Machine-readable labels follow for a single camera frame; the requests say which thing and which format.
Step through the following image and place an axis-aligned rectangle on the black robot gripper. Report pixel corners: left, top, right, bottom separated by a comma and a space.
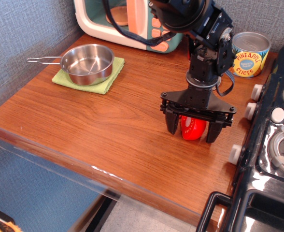
160, 77, 237, 143

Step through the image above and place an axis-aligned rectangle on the red plastic half tomato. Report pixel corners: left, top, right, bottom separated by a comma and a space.
181, 116, 207, 140

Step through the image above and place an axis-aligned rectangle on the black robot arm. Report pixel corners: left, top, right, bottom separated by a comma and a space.
150, 0, 237, 143

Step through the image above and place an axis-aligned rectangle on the tomato sauce can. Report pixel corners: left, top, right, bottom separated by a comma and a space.
187, 37, 195, 61

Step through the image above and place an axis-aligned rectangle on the green folded rag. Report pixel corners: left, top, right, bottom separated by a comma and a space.
52, 57, 125, 95

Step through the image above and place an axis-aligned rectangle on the white stove knob lower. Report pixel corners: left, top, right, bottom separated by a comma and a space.
228, 144, 242, 165

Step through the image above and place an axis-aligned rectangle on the white stove knob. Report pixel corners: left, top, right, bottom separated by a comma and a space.
228, 144, 242, 165
251, 84, 263, 102
244, 102, 256, 120

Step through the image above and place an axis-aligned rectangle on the white stove knob middle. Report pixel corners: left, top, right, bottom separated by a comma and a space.
244, 102, 256, 120

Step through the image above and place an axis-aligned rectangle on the white stove knob upper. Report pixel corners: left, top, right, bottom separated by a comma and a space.
251, 84, 263, 102

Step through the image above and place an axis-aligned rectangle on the pineapple slices can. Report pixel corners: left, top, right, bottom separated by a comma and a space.
229, 31, 271, 78

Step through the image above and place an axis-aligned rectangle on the black toy stove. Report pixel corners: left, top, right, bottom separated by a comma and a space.
197, 46, 284, 232

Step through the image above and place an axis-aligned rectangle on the toy microwave oven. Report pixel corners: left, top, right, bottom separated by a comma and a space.
74, 0, 183, 54

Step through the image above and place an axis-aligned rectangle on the small stainless steel pot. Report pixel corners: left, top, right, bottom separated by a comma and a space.
27, 44, 115, 86

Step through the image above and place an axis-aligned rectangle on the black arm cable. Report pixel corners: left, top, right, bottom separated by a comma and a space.
102, 0, 178, 47

